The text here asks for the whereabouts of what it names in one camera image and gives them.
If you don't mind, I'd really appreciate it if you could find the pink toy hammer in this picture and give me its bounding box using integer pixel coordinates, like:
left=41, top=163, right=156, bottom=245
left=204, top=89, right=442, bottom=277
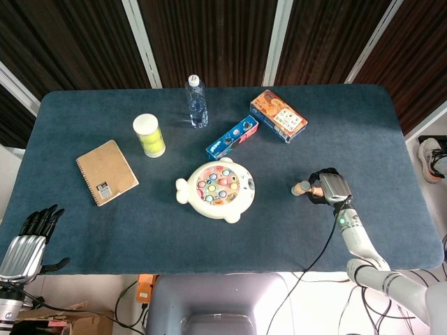
left=291, top=180, right=324, bottom=198

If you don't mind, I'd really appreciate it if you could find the blue table cloth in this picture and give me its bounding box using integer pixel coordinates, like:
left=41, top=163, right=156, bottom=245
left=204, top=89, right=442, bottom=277
left=0, top=83, right=445, bottom=276

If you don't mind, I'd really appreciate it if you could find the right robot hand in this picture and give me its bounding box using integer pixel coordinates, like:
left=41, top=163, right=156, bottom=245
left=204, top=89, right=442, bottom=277
left=306, top=167, right=353, bottom=210

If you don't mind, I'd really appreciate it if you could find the grey robot torso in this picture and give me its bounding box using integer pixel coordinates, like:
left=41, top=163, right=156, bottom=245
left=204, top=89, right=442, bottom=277
left=145, top=272, right=298, bottom=335

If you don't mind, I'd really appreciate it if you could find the black floor cable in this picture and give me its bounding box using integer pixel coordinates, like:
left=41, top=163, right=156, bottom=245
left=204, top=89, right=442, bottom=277
left=20, top=281, right=149, bottom=332

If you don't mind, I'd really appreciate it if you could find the yellow tennis ball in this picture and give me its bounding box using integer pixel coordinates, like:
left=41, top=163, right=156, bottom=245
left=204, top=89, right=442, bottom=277
left=138, top=127, right=163, bottom=144
left=141, top=139, right=166, bottom=158

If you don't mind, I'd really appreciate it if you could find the brown spiral notebook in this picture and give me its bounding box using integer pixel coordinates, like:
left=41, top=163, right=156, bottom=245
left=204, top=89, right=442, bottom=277
left=75, top=139, right=140, bottom=207

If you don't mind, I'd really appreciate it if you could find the white whack-a-mole toy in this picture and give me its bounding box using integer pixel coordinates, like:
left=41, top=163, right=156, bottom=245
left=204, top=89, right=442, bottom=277
left=175, top=156, right=256, bottom=224

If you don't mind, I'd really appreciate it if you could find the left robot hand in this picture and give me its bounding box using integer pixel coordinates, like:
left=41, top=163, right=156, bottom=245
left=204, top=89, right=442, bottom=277
left=0, top=204, right=71, bottom=283

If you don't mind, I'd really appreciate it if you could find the orange power strip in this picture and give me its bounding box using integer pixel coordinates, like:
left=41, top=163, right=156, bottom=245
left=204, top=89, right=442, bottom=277
left=135, top=274, right=155, bottom=304

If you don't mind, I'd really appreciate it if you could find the white partition frame post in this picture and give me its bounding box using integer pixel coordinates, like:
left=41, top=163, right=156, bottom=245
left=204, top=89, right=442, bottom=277
left=0, top=61, right=41, bottom=117
left=122, top=0, right=163, bottom=89
left=261, top=0, right=298, bottom=87
left=344, top=0, right=404, bottom=84

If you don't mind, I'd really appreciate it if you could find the white sneaker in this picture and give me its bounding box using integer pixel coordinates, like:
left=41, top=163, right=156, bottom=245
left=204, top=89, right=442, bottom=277
left=418, top=137, right=447, bottom=184

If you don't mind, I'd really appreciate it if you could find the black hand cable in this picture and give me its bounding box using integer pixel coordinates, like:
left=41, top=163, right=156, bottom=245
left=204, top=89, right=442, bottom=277
left=265, top=195, right=353, bottom=335

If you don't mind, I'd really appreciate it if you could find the clear water bottle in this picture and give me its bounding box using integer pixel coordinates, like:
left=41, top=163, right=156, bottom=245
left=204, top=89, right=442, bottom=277
left=184, top=74, right=209, bottom=129

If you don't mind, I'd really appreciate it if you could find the cardboard box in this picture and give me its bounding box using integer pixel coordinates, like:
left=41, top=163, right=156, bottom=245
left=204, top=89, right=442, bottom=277
left=13, top=306, right=116, bottom=335

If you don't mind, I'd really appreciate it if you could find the clear tennis ball tube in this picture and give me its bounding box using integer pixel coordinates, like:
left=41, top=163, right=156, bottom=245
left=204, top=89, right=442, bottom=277
left=132, top=113, right=166, bottom=158

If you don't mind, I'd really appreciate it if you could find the blue cookie box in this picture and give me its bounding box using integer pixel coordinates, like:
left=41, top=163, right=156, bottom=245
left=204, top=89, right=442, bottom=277
left=205, top=114, right=260, bottom=161

